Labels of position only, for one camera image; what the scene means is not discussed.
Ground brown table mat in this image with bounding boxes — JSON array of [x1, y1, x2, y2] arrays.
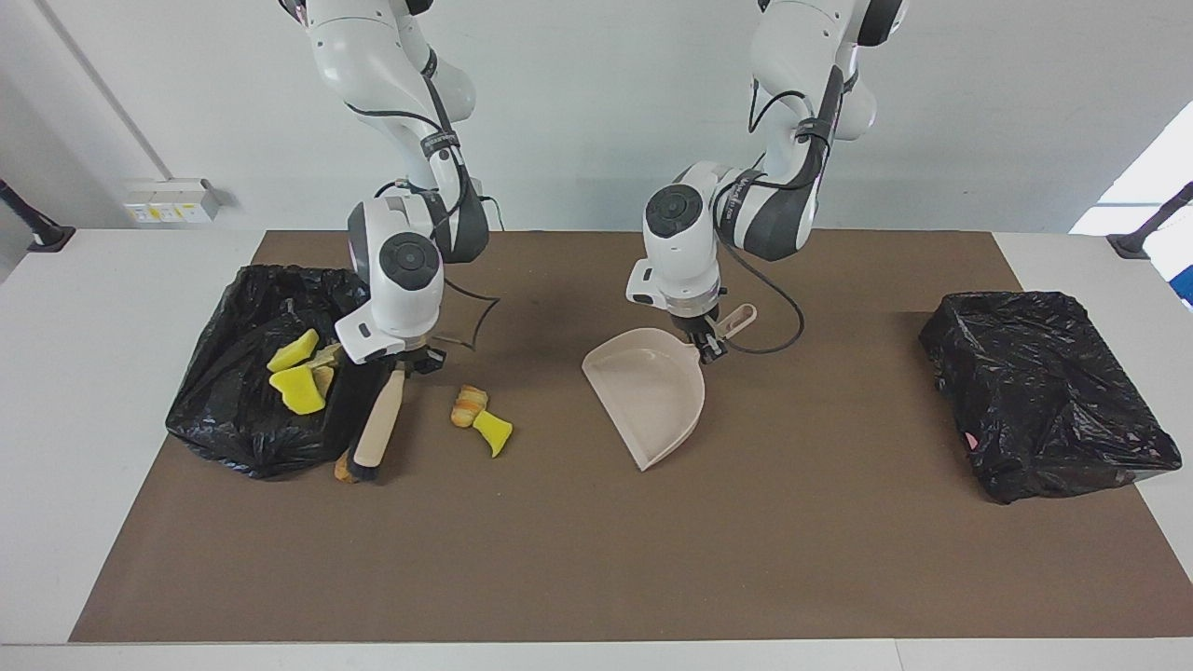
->
[[70, 231, 1193, 642]]

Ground black clamp stand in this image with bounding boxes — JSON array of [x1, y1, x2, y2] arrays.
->
[[1106, 181, 1193, 260], [0, 177, 76, 253]]

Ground beige plastic dustpan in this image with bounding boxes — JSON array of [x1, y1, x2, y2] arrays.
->
[[582, 303, 759, 472]]

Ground striped croissant bread piece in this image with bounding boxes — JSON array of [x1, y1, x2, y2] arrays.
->
[[450, 385, 489, 429]]

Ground white wall cable duct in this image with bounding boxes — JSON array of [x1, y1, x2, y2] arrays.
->
[[35, 0, 176, 183]]

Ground small yellow sponge piece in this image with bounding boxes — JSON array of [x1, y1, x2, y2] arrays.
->
[[472, 409, 514, 459]]

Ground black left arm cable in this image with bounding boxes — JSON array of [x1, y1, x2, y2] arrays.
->
[[713, 65, 807, 355]]

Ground black bag lined bin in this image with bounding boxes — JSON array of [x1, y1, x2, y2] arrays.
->
[[166, 265, 395, 482], [919, 291, 1183, 505]]

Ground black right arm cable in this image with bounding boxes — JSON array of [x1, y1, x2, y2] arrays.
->
[[345, 47, 501, 355]]

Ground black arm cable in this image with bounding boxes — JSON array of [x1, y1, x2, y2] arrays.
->
[[345, 47, 501, 355], [713, 65, 807, 355]]

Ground blocky yellow sponge piece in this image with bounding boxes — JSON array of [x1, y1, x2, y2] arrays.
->
[[267, 328, 321, 374]]

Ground white wall socket box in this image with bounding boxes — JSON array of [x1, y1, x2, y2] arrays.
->
[[124, 179, 222, 225]]

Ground notched yellow sponge piece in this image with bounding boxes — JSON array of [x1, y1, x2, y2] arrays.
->
[[268, 363, 328, 417]]

